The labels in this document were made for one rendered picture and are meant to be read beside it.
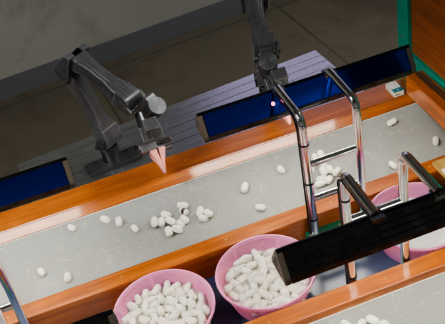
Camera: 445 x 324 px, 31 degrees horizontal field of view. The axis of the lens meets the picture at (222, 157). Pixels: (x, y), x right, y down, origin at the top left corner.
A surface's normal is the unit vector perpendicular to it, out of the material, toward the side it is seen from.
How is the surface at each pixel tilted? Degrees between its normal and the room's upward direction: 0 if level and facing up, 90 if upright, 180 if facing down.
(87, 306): 90
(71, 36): 90
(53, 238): 0
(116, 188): 0
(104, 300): 90
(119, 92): 27
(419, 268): 0
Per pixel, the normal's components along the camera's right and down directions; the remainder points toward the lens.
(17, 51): 0.40, 0.51
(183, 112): -0.16, -0.78
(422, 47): -0.93, 0.32
